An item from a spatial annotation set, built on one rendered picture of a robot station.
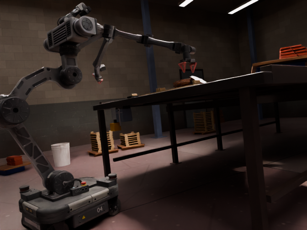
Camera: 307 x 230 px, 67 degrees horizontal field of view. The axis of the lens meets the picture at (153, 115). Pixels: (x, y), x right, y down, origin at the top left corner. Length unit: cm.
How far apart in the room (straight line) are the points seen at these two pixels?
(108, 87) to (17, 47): 256
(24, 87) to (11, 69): 505
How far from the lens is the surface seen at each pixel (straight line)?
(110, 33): 194
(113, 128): 237
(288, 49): 216
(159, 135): 652
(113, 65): 742
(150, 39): 210
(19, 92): 188
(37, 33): 721
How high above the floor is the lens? 79
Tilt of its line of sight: 1 degrees down
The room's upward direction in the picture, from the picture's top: 6 degrees counter-clockwise
